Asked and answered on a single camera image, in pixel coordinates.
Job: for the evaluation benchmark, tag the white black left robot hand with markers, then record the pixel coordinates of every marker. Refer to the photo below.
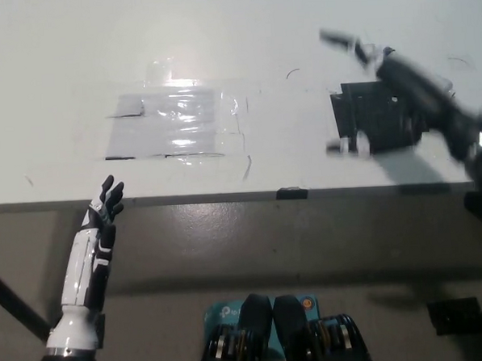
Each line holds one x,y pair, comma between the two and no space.
87,257

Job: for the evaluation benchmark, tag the black tape square patch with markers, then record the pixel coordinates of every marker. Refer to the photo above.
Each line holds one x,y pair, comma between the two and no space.
366,109

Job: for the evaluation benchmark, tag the teal router box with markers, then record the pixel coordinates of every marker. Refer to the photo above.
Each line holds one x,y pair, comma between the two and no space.
219,311

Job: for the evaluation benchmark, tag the black slanted table leg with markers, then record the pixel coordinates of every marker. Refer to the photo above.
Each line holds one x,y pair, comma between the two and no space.
13,301

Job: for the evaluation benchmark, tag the small black tape piece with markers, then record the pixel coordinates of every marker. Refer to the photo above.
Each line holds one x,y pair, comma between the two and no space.
292,192

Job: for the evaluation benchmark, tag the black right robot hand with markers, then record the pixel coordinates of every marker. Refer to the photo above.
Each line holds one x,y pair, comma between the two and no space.
418,94

